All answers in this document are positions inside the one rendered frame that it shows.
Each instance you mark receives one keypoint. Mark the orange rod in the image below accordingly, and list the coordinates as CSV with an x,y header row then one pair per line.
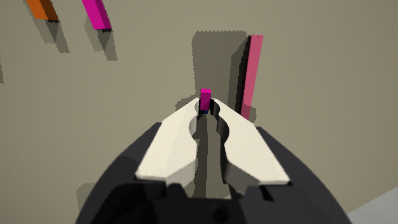
x,y
42,9

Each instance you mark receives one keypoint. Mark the pink rod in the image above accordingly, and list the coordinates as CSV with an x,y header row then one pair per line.
x,y
249,76

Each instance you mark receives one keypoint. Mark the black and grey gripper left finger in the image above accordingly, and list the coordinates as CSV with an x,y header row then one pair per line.
x,y
164,154

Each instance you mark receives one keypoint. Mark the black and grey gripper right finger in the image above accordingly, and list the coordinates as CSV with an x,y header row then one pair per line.
x,y
252,157

